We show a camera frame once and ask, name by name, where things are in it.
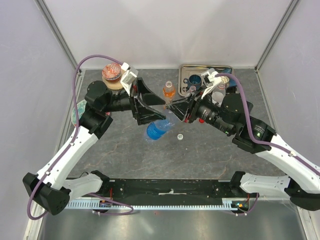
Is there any teal red floral plate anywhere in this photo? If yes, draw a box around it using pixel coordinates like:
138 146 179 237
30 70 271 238
70 99 87 126

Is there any clear bottle red label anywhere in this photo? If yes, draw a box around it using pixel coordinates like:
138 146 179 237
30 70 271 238
211 83 226 107

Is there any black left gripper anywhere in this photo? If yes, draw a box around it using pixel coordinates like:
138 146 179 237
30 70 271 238
102 77 166 125

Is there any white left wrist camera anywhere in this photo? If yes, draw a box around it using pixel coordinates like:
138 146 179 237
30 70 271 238
120 62 138 96

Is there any blue star-shaped dish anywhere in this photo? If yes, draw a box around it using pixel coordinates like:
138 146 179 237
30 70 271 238
221 67 238 94

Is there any blue water bottle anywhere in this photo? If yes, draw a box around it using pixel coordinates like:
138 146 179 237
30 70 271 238
145 109 179 142

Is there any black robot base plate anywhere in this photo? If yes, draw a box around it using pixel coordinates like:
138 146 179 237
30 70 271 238
81 177 261 206

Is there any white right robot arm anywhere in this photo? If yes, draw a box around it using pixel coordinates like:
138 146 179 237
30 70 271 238
166 93 320 211

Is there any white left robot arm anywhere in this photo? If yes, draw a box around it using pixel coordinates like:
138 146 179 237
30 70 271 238
22 77 166 216

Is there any white orange-bottle cap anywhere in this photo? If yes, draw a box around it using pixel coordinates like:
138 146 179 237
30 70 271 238
177 133 184 141

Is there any blue ceramic cup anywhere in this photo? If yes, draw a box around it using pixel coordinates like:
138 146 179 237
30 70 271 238
183 74 202 87

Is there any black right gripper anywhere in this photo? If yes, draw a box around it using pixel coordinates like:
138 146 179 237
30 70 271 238
166 84 235 135

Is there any red patterned bowl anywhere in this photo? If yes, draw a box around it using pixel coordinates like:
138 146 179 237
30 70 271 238
102 63 122 81

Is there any beige floral plate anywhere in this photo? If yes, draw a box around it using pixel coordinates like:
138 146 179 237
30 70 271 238
102 74 123 91

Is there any small patterned bowl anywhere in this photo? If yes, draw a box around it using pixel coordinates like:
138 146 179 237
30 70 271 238
220 76 230 84

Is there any silver metal tray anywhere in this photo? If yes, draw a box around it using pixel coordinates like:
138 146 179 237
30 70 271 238
177 64 236 96

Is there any clear bottle red cap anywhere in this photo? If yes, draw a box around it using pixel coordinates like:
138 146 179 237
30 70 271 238
187 85 197 93

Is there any orange drink bottle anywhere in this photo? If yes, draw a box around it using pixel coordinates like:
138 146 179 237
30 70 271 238
163 80 176 105

